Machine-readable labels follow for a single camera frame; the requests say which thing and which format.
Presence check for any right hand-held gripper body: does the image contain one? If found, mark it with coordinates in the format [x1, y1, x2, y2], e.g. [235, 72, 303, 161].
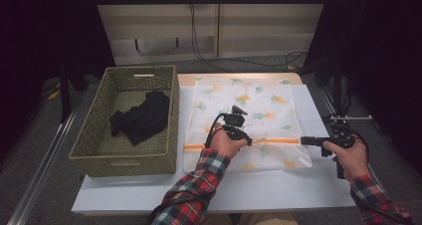
[319, 114, 373, 180]

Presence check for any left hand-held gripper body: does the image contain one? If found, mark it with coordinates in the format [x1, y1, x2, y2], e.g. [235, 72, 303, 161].
[222, 105, 249, 142]

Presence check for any white leaf-print laundry bag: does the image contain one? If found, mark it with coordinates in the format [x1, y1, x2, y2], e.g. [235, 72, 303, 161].
[182, 76, 314, 173]

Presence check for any black garment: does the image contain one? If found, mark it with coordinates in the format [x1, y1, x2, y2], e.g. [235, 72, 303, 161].
[108, 91, 171, 146]

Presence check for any green woven basket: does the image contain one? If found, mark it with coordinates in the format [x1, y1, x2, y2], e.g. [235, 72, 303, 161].
[68, 65, 181, 178]

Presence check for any person's left hand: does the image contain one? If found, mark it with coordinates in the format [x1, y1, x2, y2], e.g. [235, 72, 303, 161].
[209, 122, 250, 160]

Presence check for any person's right hand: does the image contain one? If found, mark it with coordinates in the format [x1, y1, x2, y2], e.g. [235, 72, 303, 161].
[322, 136, 370, 184]

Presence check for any black metal stand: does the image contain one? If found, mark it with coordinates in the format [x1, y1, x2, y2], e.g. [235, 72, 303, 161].
[332, 52, 352, 118]
[58, 59, 89, 123]

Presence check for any white sheet on table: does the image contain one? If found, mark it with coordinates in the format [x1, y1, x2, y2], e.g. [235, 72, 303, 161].
[71, 84, 357, 214]

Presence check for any dark curtain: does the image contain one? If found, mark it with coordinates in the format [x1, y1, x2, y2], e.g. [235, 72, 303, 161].
[300, 0, 422, 176]
[0, 0, 115, 163]

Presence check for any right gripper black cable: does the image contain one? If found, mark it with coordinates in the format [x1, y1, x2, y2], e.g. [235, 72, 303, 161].
[349, 126, 371, 164]

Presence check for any black wall cable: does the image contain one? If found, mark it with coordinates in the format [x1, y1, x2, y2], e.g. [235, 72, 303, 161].
[188, 0, 308, 74]

